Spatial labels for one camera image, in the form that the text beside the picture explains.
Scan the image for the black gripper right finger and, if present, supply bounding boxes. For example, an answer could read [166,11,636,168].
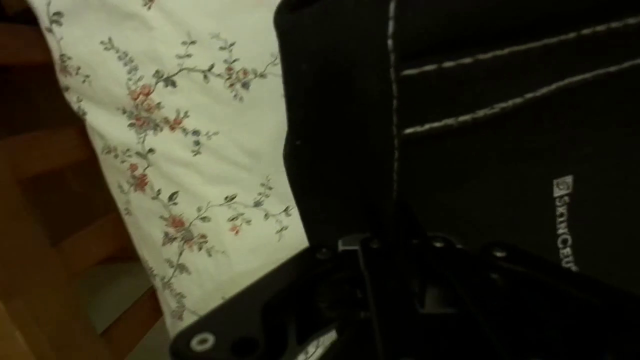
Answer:
[402,234,640,360]

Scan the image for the floral bed sheet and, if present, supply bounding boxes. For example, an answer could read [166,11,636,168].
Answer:
[26,0,308,334]

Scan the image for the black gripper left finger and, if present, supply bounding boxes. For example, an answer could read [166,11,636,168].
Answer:
[170,239,374,360]

